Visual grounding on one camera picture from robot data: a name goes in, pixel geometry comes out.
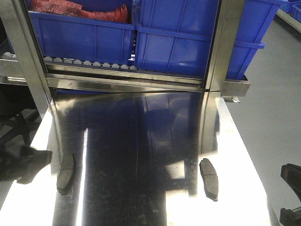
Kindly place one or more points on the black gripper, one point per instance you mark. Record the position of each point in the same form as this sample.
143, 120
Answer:
25, 168

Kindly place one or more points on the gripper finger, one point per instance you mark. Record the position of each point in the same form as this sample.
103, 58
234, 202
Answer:
290, 217
291, 174

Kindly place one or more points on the brake pad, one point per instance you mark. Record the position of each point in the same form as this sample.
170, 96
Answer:
210, 179
66, 174

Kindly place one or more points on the left blue plastic bin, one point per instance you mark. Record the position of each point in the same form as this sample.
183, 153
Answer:
83, 38

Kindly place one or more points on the blue plastic bin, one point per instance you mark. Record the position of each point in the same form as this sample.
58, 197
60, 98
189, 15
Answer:
83, 38
174, 36

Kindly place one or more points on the right blue plastic bin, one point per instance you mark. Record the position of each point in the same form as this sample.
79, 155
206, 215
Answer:
174, 36

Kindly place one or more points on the steel roller rack frame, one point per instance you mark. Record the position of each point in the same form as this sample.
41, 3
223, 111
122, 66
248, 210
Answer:
42, 77

